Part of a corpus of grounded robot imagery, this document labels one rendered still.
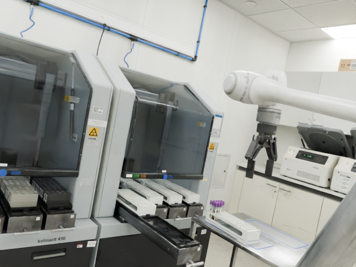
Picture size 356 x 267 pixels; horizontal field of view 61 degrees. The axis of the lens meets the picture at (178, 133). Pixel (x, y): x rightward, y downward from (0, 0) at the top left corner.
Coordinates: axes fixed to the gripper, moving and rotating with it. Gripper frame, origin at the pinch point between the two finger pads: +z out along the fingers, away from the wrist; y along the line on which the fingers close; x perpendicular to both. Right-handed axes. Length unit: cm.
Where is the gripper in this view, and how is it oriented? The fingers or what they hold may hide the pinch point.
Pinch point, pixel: (259, 174)
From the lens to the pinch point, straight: 125.7
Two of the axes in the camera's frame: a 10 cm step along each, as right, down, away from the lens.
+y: 7.3, 0.7, 6.8
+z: -1.4, 9.9, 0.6
